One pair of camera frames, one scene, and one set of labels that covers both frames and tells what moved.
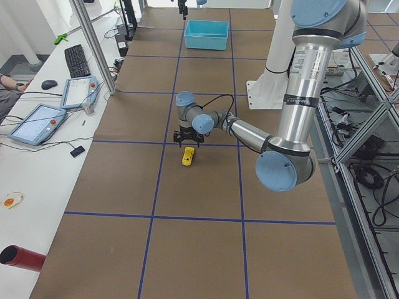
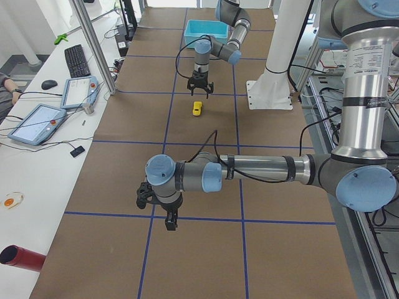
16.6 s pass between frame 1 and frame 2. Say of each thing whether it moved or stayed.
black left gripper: moved
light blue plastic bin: stayed
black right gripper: moved
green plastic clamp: stayed
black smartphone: stayed
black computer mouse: stayed
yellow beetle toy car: moved
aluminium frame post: stayed
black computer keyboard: stayed
